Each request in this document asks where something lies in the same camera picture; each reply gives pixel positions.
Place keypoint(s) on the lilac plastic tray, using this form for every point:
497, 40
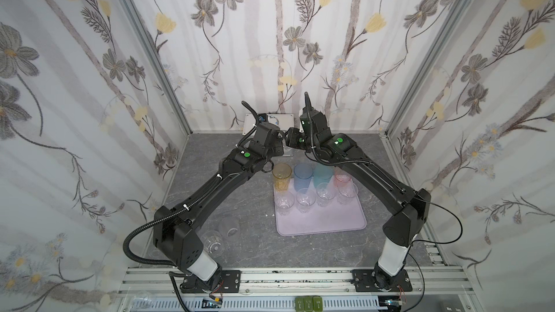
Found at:
332, 219

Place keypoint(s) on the blue plastic cup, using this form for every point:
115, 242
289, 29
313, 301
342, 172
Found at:
303, 173

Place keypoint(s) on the clear tumbler glass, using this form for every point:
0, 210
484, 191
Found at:
325, 194
284, 202
305, 200

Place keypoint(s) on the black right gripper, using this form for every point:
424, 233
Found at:
293, 139

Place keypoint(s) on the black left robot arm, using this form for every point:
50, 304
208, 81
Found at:
175, 230

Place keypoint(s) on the teal plastic cup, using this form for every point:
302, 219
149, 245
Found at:
322, 174

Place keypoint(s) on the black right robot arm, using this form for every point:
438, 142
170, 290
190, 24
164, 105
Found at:
408, 207

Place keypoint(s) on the amber drinking glass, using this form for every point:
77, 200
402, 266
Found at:
282, 173

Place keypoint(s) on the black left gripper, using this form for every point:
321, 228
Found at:
277, 144

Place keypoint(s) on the small clear glass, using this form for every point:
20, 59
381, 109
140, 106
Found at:
347, 193

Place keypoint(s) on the green terminal block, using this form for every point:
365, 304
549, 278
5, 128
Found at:
308, 304

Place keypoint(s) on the silver metal first-aid case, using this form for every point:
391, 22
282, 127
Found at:
284, 121

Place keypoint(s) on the pink drinking glass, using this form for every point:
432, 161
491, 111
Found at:
341, 178

